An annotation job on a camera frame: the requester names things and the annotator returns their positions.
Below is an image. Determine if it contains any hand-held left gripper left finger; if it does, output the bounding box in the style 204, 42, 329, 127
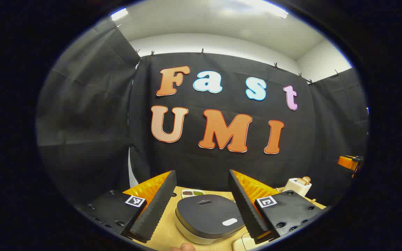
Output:
77, 170, 177, 243

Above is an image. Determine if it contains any ceiling light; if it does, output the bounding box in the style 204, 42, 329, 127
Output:
110, 8, 129, 21

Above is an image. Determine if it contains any clear plastic rice container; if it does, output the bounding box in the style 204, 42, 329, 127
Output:
232, 234, 261, 251

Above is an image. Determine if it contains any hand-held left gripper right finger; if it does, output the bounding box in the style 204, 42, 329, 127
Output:
228, 169, 327, 244

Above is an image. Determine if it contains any small white divided dish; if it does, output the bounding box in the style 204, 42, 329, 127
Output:
181, 189, 205, 199

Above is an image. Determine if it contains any dark grey rice cooker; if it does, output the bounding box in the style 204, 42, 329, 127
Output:
175, 194, 247, 245

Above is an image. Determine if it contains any white toaster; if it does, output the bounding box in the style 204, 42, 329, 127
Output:
282, 178, 312, 197

